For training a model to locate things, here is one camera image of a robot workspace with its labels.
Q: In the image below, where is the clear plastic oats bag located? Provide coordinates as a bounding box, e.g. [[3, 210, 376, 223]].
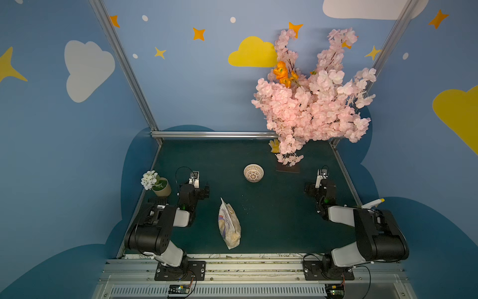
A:
[[218, 198, 241, 249]]

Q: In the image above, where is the white patterned breakfast bowl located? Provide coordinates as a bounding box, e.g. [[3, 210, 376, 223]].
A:
[[243, 164, 265, 183]]

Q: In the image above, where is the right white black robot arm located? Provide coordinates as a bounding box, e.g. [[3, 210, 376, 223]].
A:
[[304, 179, 410, 270]]

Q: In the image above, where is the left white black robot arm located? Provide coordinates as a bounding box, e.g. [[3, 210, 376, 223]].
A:
[[124, 184, 210, 268]]

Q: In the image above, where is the white flower in beige pot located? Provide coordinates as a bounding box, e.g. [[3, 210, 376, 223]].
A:
[[141, 170, 172, 198]]

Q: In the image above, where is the green spray bottle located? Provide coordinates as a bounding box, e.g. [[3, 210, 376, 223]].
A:
[[361, 198, 385, 209]]

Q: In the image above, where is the yellow work glove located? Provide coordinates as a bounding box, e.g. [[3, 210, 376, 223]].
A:
[[268, 139, 281, 154]]

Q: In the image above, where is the pink cherry blossom tree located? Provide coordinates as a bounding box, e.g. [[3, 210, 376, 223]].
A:
[[251, 28, 377, 167]]

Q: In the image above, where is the left electronics board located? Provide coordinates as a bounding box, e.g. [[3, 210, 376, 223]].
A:
[[168, 285, 190, 297]]

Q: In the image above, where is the electronics board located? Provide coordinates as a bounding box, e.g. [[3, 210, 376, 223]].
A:
[[168, 285, 190, 297], [325, 285, 345, 299]]

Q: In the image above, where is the right electronics board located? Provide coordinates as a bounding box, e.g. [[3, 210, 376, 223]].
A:
[[325, 285, 345, 299]]

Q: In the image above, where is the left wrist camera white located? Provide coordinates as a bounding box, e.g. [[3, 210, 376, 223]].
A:
[[189, 171, 200, 189]]

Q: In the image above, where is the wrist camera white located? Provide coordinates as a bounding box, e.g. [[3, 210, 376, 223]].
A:
[[189, 171, 200, 189], [315, 168, 328, 189]]

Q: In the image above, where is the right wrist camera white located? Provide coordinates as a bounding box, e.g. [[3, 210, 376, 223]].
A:
[[315, 168, 328, 189]]

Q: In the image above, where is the brown tree base plate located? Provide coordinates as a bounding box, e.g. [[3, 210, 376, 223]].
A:
[[276, 162, 300, 173]]

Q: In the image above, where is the aluminium back rail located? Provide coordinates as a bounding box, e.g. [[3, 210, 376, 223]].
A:
[[151, 131, 278, 139]]

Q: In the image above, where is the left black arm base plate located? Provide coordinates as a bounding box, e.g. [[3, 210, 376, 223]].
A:
[[154, 261, 206, 282]]

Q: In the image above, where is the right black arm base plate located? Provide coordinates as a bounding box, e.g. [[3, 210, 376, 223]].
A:
[[302, 260, 355, 281]]

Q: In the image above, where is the aluminium front rail frame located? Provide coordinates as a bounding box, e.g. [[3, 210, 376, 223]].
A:
[[92, 253, 417, 299]]

